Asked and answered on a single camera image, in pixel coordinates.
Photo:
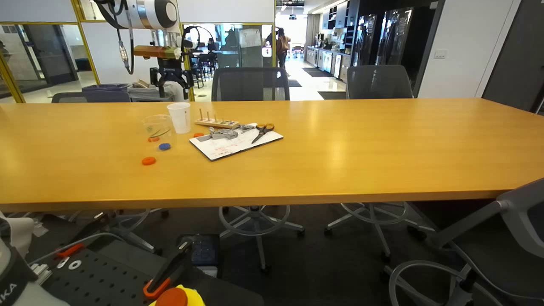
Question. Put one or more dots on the blue disc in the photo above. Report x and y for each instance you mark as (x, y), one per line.
(163, 147)

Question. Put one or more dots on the dark mesh office chair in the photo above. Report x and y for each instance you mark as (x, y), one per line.
(254, 84)

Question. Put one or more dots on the orange handled scissors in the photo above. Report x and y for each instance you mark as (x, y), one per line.
(262, 130)

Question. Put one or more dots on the white paper cup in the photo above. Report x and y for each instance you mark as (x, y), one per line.
(180, 116)

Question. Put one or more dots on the grey chair front right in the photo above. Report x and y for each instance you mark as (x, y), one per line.
(500, 243)

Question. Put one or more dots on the grey mesh office chair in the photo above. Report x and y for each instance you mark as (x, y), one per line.
(376, 82)

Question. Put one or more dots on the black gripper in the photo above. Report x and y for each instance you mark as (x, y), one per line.
(170, 70)

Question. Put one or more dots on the clear plastic cup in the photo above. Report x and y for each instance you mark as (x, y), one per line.
(158, 126)

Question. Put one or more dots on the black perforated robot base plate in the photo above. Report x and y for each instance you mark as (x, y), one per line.
(104, 276)

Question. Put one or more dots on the wooden peg rack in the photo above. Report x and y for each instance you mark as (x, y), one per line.
(204, 119)

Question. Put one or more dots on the black orange clamp tool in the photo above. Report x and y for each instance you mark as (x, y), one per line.
(167, 274)

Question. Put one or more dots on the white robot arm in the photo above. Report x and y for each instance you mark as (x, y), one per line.
(150, 29)

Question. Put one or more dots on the yellow red emergency stop button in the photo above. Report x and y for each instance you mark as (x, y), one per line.
(179, 296)

